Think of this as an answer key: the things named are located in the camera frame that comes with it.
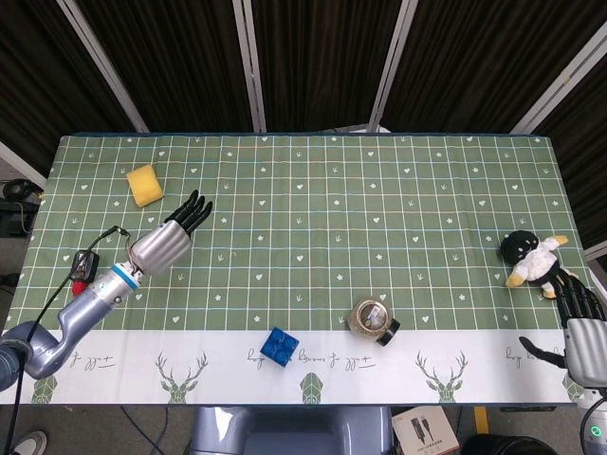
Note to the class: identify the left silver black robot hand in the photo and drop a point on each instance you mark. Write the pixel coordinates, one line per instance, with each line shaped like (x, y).
(161, 246)

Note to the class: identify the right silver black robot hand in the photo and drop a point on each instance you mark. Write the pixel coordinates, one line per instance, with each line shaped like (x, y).
(585, 346)

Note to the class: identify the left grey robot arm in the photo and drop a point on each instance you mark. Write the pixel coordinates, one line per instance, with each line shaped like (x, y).
(80, 308)

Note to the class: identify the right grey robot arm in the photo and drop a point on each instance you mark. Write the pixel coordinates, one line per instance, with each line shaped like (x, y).
(598, 426)

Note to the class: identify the yellow sponge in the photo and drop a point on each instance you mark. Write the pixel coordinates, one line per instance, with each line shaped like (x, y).
(144, 186)

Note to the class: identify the small black adapter box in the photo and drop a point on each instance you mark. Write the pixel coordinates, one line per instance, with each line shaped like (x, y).
(85, 265)

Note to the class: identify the small red object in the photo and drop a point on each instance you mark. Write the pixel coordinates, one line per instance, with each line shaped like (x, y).
(79, 287)

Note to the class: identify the black white penguin plush toy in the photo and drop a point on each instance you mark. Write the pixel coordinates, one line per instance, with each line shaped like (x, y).
(536, 258)

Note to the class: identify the black round bin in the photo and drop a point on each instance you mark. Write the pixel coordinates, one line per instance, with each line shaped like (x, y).
(517, 446)

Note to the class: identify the grey equipment box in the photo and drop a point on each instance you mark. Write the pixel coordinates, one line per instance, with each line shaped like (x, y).
(16, 218)

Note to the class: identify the blue toy building block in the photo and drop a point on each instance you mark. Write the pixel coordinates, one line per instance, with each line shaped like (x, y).
(280, 347)

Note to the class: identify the green checked tablecloth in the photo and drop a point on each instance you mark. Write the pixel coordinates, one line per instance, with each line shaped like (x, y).
(332, 213)

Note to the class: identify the dark folding screen panel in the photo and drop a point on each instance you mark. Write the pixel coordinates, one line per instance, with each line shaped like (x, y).
(322, 57)
(474, 57)
(583, 156)
(180, 57)
(42, 71)

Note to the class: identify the glass jar with black lid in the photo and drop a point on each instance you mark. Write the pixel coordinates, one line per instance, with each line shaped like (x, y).
(371, 318)

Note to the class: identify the grey robot torso base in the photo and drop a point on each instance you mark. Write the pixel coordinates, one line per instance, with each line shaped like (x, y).
(284, 431)

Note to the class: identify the white shoe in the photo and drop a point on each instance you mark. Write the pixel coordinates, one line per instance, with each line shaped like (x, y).
(29, 443)

